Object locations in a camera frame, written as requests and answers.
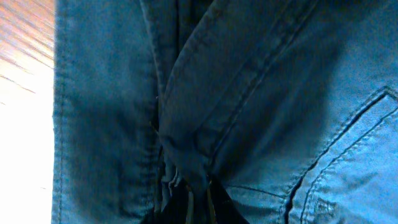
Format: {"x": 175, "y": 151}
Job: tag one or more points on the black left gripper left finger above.
{"x": 176, "y": 211}

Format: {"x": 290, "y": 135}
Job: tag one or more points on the dark blue denim shorts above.
{"x": 290, "y": 104}

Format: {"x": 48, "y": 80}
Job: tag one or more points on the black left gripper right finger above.
{"x": 220, "y": 206}

